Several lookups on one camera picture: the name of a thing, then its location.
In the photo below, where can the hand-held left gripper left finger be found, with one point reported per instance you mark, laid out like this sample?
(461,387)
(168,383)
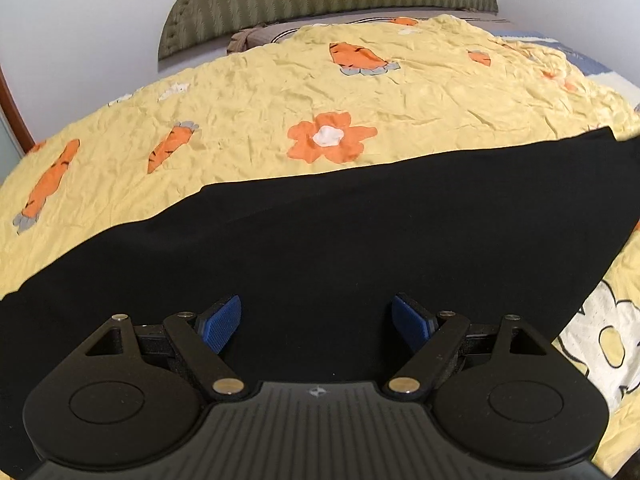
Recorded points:
(220,322)

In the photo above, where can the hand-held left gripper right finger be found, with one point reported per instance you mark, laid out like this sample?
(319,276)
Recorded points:
(411,322)

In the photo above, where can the black pants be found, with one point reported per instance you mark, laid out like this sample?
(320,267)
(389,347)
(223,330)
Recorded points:
(320,240)

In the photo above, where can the yellow carrot print blanket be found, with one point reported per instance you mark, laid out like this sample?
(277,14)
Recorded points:
(250,100)

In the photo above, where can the frosted glass door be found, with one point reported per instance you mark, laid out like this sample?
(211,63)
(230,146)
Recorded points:
(7,145)

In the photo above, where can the grey bed sheet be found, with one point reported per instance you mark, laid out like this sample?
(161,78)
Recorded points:
(300,22)

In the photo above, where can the blue white bed sheet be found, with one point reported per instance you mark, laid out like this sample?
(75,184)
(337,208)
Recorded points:
(585,57)

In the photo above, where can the wooden door frame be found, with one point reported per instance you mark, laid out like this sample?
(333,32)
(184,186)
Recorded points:
(15,110)

